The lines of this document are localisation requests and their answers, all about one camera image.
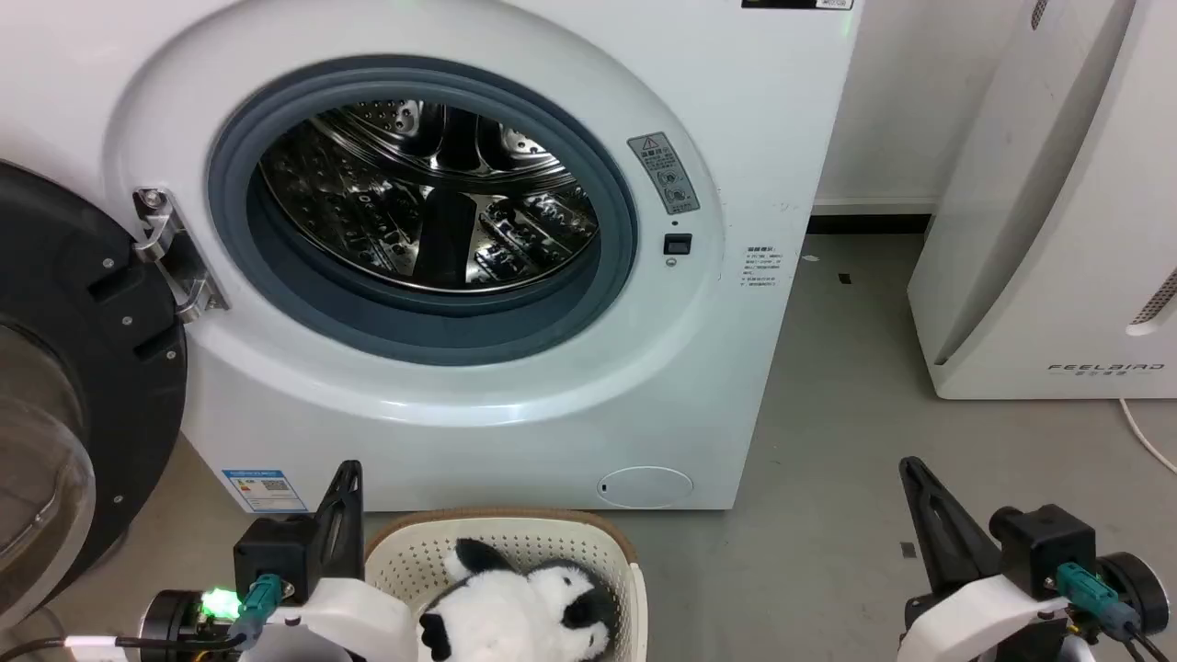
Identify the white Feelbird appliance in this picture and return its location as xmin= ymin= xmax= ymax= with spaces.
xmin=907 ymin=0 xmax=1177 ymax=401

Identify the oval white filter cover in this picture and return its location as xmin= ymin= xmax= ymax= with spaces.
xmin=597 ymin=466 xmax=694 ymax=508

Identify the white front-load washing machine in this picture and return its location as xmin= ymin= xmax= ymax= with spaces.
xmin=0 ymin=0 xmax=865 ymax=512

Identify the grey rubber door gasket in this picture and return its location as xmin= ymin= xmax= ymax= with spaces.
xmin=207 ymin=55 xmax=640 ymax=367

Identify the left teal-plug black cable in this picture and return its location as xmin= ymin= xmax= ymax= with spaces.
xmin=0 ymin=574 xmax=282 ymax=662

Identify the teal-plug black cable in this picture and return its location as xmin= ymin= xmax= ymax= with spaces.
xmin=0 ymin=574 xmax=282 ymax=662
xmin=1056 ymin=563 xmax=1177 ymax=662

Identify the white perforated laundry basket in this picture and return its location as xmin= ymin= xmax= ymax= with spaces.
xmin=364 ymin=508 xmax=649 ymax=662

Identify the white power cable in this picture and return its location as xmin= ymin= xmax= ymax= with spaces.
xmin=1118 ymin=397 xmax=1177 ymax=475

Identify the small text label sticker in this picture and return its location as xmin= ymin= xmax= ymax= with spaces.
xmin=744 ymin=245 xmax=781 ymax=291

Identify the silver metal door hinge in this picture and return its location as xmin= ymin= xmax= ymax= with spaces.
xmin=132 ymin=187 xmax=229 ymax=324

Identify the blue energy label sticker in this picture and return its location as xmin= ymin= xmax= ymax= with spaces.
xmin=222 ymin=469 xmax=308 ymax=514

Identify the black round washer door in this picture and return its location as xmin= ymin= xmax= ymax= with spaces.
xmin=0 ymin=161 xmax=189 ymax=630

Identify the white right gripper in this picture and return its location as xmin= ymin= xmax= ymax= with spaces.
xmin=897 ymin=456 xmax=1073 ymax=662

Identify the black and white plush toy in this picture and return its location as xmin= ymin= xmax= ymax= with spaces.
xmin=419 ymin=539 xmax=619 ymax=662

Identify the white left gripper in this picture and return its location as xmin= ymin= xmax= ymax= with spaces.
xmin=246 ymin=460 xmax=419 ymax=662

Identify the stainless steel washing machine drum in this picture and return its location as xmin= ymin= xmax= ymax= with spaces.
xmin=258 ymin=98 xmax=600 ymax=295

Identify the grey warning sticker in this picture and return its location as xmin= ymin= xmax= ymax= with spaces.
xmin=627 ymin=132 xmax=701 ymax=216

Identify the right teal-plug black cable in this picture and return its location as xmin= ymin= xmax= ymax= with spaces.
xmin=1056 ymin=563 xmax=1177 ymax=662

